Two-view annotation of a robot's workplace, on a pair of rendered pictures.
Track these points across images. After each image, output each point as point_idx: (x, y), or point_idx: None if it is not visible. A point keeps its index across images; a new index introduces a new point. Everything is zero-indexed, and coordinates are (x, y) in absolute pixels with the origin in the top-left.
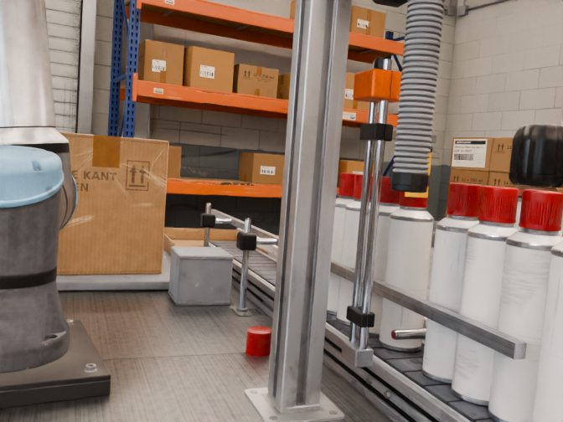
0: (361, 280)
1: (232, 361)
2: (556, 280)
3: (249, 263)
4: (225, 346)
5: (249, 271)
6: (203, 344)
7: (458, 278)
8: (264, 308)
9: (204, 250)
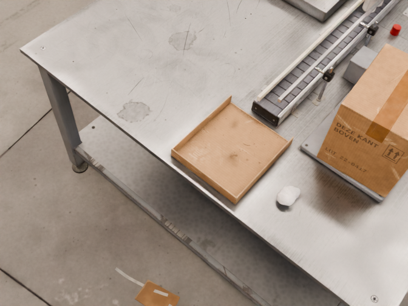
0: None
1: (407, 34)
2: None
3: (322, 64)
4: (399, 41)
5: (339, 56)
6: (404, 47)
7: None
8: (353, 48)
9: (367, 59)
